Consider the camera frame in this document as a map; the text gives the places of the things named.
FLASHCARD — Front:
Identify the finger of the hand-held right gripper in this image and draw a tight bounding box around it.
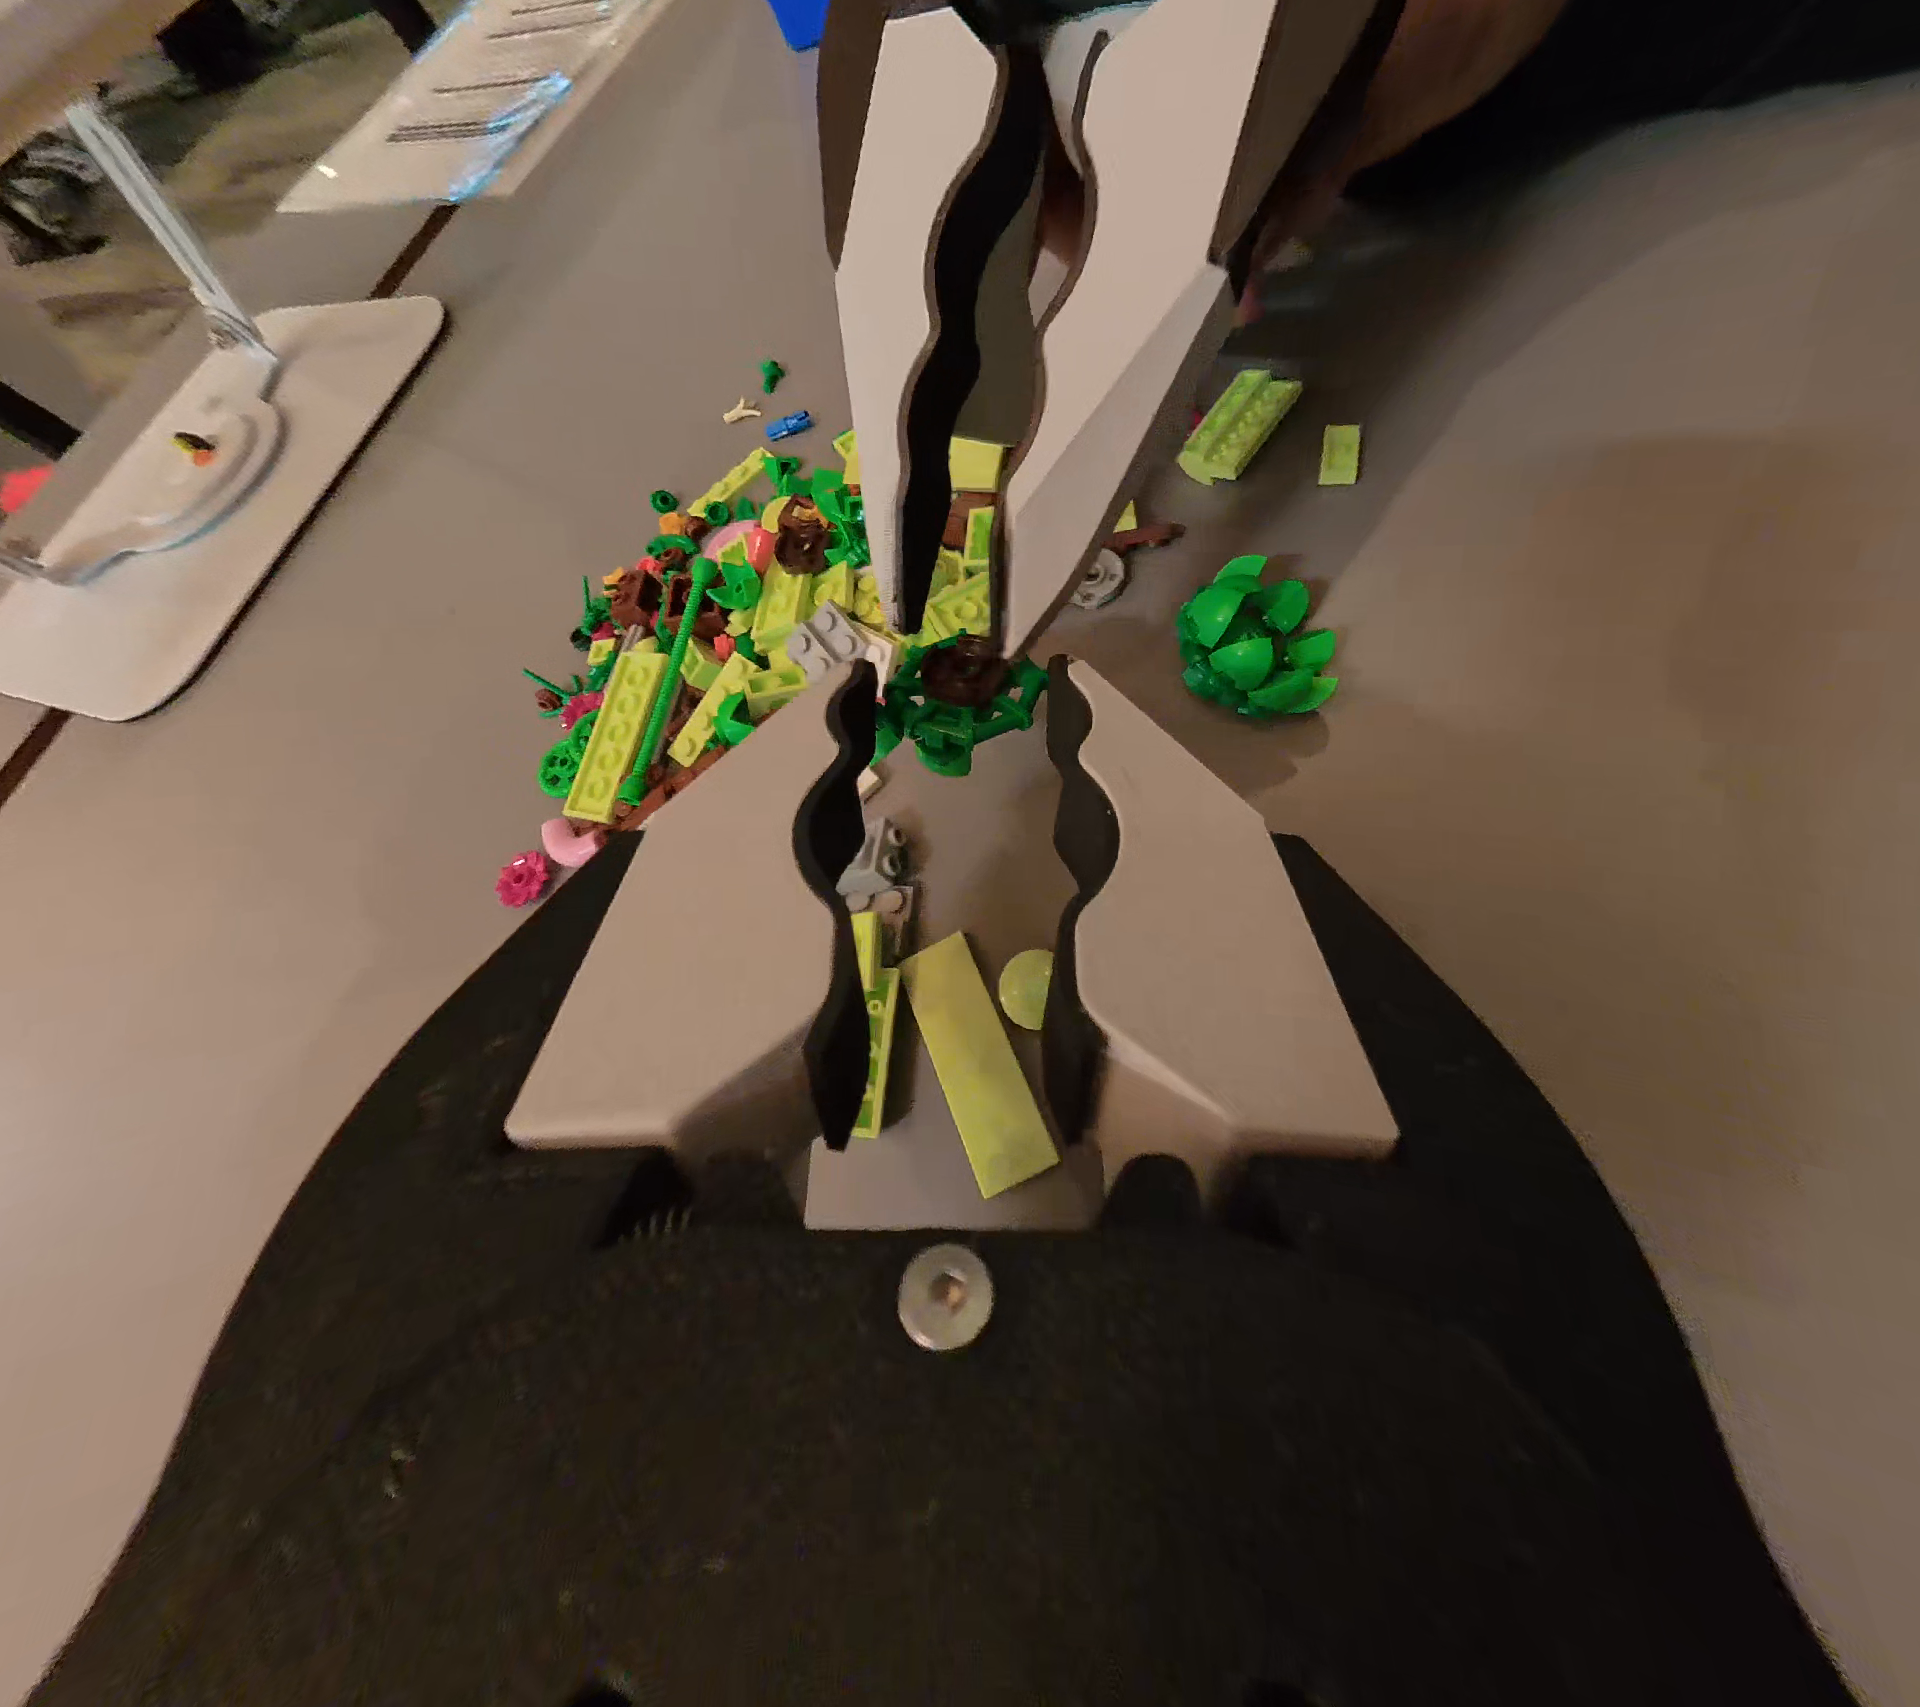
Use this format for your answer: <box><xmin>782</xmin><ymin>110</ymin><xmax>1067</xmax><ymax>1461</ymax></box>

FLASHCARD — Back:
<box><xmin>996</xmin><ymin>0</ymin><xmax>1291</xmax><ymax>662</ymax></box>
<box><xmin>825</xmin><ymin>12</ymin><xmax>1049</xmax><ymax>637</ymax></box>

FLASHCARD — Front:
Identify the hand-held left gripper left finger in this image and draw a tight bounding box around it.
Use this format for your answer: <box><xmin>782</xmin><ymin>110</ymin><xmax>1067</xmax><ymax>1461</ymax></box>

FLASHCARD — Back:
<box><xmin>502</xmin><ymin>659</ymin><xmax>881</xmax><ymax>1155</ymax></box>

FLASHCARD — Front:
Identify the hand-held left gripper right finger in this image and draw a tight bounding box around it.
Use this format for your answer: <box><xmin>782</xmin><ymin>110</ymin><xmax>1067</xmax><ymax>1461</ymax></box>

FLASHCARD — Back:
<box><xmin>1042</xmin><ymin>652</ymin><xmax>1404</xmax><ymax>1200</ymax></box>

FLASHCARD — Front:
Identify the green toy stem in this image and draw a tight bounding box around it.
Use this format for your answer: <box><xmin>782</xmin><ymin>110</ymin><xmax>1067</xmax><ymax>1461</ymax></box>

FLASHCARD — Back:
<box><xmin>619</xmin><ymin>555</ymin><xmax>717</xmax><ymax>809</ymax></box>

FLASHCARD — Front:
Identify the green leaf cluster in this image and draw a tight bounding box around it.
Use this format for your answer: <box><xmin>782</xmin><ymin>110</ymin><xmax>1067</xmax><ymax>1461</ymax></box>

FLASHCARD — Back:
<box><xmin>1174</xmin><ymin>555</ymin><xmax>1340</xmax><ymax>722</ymax></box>

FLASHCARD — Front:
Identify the pile of small toy bricks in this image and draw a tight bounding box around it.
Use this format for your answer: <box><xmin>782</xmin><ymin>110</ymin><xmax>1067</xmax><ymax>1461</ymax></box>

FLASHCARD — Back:
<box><xmin>524</xmin><ymin>432</ymin><xmax>1187</xmax><ymax>1200</ymax></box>

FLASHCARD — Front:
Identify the green leafy brick plant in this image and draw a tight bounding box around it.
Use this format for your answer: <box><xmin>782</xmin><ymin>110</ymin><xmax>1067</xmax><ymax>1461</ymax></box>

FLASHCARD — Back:
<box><xmin>871</xmin><ymin>634</ymin><xmax>1052</xmax><ymax>776</ymax></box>

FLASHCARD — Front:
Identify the lime ridged toy brick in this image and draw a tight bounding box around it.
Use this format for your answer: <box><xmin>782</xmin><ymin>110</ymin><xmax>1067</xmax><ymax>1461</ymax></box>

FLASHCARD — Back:
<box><xmin>1178</xmin><ymin>367</ymin><xmax>1301</xmax><ymax>490</ymax></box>

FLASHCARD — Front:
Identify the long wide lime plate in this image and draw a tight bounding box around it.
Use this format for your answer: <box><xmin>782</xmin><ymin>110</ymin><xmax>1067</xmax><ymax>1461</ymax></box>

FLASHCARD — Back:
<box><xmin>562</xmin><ymin>652</ymin><xmax>663</xmax><ymax>824</ymax></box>

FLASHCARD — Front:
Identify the laminated paper sheet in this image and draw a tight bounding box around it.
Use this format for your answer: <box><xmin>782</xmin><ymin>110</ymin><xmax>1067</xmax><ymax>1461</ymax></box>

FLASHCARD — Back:
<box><xmin>279</xmin><ymin>0</ymin><xmax>729</xmax><ymax>217</ymax></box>

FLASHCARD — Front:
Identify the white desk lamp stand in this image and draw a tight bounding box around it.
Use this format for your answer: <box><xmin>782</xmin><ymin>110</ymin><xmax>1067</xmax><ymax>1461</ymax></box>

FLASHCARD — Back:
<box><xmin>0</xmin><ymin>0</ymin><xmax>447</xmax><ymax>722</ymax></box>

